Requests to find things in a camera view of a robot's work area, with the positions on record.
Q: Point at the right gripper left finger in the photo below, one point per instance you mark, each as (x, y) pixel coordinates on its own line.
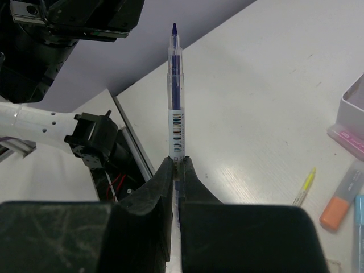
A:
(132, 235)

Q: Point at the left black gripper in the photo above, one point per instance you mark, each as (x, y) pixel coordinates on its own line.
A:
(66, 21)

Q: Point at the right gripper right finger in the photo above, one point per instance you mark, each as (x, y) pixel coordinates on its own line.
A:
(218, 237)

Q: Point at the blue clear pen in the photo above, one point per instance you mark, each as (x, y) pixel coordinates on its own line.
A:
(176, 113)

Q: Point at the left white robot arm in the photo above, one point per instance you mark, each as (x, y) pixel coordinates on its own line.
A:
(31, 71)

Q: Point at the yellow pen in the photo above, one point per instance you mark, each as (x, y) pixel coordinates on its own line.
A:
(305, 188)

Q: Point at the light blue highlighter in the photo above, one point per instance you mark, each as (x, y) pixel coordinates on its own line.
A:
(358, 235)

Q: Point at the pink highlighter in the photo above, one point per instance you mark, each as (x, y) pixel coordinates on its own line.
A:
(347, 140)

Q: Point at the left white divided container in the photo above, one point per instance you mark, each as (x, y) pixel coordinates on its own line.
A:
(350, 111)

